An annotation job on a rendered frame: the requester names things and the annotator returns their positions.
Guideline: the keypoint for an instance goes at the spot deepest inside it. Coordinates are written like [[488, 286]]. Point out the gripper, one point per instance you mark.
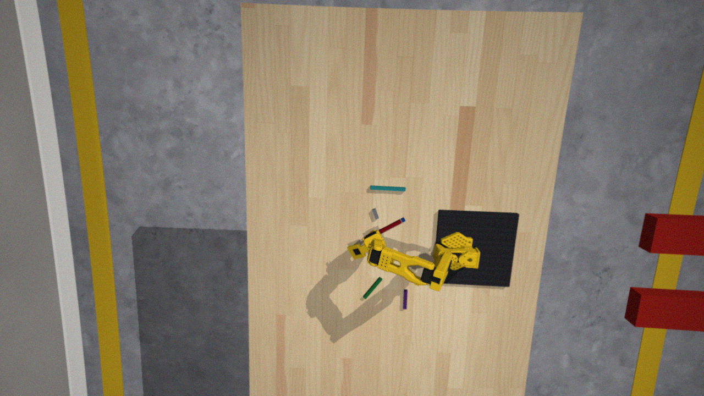
[[358, 251]]

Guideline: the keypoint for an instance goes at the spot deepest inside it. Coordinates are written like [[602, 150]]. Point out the turquoise rod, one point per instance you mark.
[[390, 188]]

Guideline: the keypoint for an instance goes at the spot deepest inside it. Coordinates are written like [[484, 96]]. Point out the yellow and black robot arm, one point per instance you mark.
[[384, 260]]

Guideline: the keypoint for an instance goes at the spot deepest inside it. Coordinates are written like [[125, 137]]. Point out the dark green rod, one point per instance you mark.
[[376, 283]]

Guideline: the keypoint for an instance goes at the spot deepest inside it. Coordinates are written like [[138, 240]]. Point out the dark red rod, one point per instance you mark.
[[390, 226]]

